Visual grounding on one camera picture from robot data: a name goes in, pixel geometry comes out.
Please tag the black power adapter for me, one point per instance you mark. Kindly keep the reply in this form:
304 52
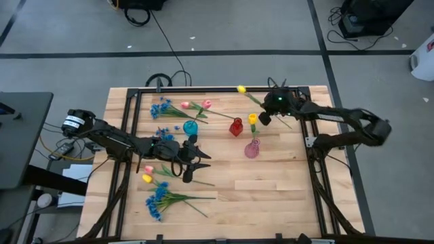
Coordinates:
61 150

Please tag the silver mounting plate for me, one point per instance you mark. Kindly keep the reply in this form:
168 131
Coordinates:
311 141

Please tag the white plastic bin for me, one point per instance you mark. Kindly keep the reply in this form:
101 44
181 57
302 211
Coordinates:
424 64

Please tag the teal glass vase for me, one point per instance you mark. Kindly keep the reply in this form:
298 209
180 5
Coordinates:
190 128

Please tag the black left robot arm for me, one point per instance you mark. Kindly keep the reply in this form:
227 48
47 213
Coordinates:
112 140

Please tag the red glass vase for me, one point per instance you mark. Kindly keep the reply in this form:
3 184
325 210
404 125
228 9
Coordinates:
236 128

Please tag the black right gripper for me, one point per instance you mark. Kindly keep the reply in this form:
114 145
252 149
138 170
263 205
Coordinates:
276 103

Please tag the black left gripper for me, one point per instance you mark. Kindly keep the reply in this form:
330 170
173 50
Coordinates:
189 159

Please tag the black equipment case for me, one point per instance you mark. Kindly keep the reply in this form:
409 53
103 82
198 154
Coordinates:
142 3

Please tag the blue artificial flower bunch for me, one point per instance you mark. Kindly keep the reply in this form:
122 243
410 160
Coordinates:
167 136
157 109
159 194

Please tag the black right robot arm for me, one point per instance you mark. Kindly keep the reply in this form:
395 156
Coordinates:
339 117

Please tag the white paper sheet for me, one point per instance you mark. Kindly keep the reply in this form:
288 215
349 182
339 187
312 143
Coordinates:
81 171

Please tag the white round object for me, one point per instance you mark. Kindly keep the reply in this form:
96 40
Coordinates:
44 200

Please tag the purple glass vase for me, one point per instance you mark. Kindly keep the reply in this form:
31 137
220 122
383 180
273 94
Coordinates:
251 150

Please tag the large black equipment box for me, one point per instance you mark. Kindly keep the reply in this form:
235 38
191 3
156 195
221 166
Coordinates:
373 17

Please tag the black aluminium table frame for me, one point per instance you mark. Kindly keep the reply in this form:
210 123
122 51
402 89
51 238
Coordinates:
230 90

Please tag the black desk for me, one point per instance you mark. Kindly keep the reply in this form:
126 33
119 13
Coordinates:
17 152

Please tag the black support beam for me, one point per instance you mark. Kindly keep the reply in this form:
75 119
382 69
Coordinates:
54 179

